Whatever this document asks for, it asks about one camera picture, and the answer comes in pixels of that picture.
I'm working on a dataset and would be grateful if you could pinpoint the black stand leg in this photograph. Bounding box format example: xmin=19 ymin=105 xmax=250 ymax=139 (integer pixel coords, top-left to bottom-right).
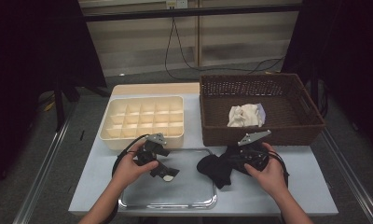
xmin=52 ymin=77 xmax=111 ymax=132

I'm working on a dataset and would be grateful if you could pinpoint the person's left hand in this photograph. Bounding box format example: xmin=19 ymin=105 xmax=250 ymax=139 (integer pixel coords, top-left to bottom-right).
xmin=111 ymin=141 xmax=160 ymax=191

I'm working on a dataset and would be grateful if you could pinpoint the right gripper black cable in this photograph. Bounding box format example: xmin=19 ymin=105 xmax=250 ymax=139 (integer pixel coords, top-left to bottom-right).
xmin=267 ymin=150 xmax=291 ymax=189

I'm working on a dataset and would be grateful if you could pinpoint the metal tray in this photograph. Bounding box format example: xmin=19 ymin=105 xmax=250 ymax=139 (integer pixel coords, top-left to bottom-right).
xmin=117 ymin=147 xmax=217 ymax=210

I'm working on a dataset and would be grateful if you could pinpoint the thin black wall cable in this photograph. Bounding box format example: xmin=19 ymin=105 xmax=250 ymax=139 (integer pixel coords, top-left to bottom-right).
xmin=164 ymin=17 xmax=286 ymax=80

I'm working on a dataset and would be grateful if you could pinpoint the black curtain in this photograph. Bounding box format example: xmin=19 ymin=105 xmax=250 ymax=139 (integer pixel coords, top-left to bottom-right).
xmin=0 ymin=0 xmax=108 ymax=197
xmin=281 ymin=0 xmax=373 ymax=157

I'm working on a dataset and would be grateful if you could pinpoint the white wall socket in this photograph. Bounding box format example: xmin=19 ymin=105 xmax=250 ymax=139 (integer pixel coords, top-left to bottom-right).
xmin=165 ymin=0 xmax=188 ymax=9

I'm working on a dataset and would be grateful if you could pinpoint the black horizontal bar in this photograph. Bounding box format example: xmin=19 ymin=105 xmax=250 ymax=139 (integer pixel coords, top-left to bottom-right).
xmin=81 ymin=3 xmax=304 ymax=22

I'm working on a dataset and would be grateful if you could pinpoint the brown woven basket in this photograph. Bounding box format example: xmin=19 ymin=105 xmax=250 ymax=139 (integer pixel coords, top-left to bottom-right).
xmin=199 ymin=73 xmax=326 ymax=147

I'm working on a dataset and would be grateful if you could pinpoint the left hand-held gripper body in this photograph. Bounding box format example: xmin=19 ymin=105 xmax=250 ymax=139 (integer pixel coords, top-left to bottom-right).
xmin=132 ymin=133 xmax=173 ymax=168

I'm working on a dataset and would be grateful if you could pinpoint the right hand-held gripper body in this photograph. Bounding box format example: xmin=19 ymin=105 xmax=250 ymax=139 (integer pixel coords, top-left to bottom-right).
xmin=237 ymin=130 xmax=272 ymax=173

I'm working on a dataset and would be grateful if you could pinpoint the metal floor rail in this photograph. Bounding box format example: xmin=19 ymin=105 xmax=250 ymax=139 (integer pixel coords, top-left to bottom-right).
xmin=318 ymin=127 xmax=373 ymax=224
xmin=11 ymin=105 xmax=80 ymax=224

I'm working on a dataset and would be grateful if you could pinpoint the cream divided organizer box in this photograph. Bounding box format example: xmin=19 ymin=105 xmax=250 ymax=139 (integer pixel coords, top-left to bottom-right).
xmin=99 ymin=95 xmax=185 ymax=149

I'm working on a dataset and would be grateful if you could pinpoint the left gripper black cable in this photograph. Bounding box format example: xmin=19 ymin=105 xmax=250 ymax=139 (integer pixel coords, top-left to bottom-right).
xmin=106 ymin=133 xmax=150 ymax=224

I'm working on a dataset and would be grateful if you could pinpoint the black sock pair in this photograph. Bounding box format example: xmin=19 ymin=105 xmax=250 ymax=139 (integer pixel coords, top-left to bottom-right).
xmin=196 ymin=145 xmax=249 ymax=190

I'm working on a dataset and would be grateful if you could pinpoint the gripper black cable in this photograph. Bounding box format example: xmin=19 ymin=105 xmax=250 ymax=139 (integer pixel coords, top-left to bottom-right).
xmin=267 ymin=150 xmax=291 ymax=189
xmin=106 ymin=133 xmax=150 ymax=224

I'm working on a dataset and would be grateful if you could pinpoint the person's right hand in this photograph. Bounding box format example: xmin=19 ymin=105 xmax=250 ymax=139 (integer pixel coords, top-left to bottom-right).
xmin=243 ymin=142 xmax=290 ymax=203

